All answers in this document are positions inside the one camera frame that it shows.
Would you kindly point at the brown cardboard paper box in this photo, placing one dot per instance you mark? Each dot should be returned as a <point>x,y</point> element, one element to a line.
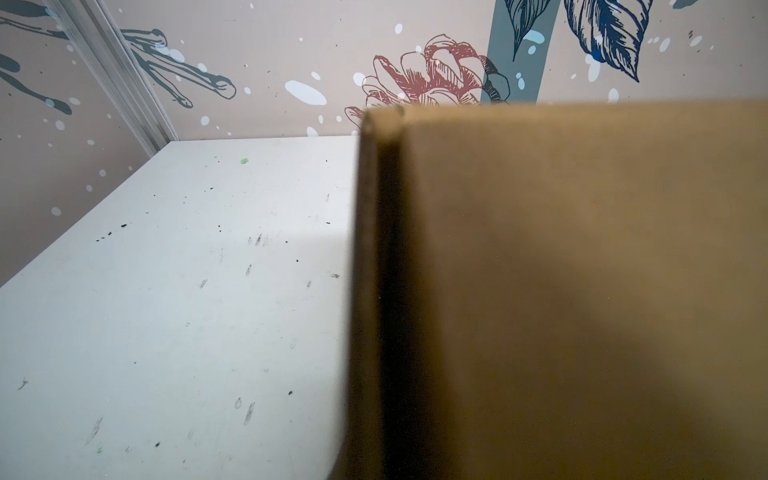
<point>575,291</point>

